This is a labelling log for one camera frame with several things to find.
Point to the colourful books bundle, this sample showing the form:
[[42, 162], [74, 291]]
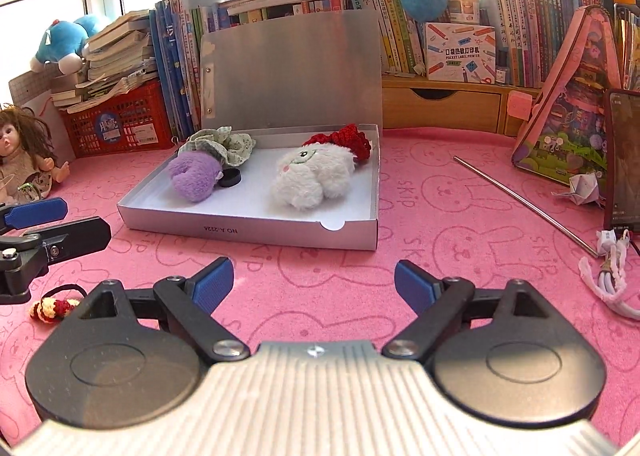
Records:
[[630, 45]]

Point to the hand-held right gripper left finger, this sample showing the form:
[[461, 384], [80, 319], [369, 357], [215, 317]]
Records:
[[215, 284]]

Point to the red plastic basket white label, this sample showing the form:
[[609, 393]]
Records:
[[130, 123]]

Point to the brown-haired doll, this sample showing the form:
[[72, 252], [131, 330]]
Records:
[[20, 145]]

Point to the row of blue workbooks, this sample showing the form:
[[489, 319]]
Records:
[[175, 60]]

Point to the purple fluffy scrunchie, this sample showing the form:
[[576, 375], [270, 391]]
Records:
[[192, 175]]

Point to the blue white cat plush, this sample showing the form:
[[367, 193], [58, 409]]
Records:
[[65, 43]]

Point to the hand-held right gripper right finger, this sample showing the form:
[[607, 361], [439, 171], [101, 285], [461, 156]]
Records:
[[415, 284]]

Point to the label printer box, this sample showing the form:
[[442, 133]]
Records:
[[457, 53]]

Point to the black round disc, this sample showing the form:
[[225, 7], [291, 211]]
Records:
[[230, 179]]

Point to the folded paper origami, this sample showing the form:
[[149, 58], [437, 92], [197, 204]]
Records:
[[582, 188]]

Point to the white round tub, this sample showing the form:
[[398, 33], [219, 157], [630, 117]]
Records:
[[462, 5]]

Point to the pink triangular pencil bag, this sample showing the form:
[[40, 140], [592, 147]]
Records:
[[575, 125]]

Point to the black smartphone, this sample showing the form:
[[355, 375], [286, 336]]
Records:
[[625, 160]]

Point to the long row of upright books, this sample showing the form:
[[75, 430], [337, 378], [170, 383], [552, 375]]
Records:
[[525, 25]]

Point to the flat stack of books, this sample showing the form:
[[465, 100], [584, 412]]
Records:
[[290, 3]]

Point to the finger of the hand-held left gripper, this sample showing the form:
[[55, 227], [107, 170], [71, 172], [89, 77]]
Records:
[[37, 213], [80, 236]]

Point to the white fluffy scrunchie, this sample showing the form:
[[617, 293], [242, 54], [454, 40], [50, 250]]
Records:
[[310, 175]]

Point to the red cream crochet scrunchie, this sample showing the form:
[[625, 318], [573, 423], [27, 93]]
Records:
[[50, 308]]

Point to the white board sheet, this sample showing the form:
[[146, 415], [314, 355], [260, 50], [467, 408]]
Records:
[[45, 118]]

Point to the grey cutting mat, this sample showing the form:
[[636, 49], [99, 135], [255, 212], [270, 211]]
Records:
[[25, 83]]

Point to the stack of worn books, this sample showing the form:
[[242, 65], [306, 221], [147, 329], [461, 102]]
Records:
[[120, 55]]

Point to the thin metal rod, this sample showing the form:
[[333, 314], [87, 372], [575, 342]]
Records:
[[525, 206]]

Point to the wooden shelf with drawer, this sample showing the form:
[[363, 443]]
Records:
[[440, 105]]

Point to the small pink box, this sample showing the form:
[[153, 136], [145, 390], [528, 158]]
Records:
[[520, 105]]

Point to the pink bunny-print mat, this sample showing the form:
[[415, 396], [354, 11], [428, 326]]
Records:
[[450, 246]]

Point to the green floral scrunchie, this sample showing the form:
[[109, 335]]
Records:
[[225, 143]]

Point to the grey file box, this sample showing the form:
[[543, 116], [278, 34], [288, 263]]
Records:
[[290, 65]]

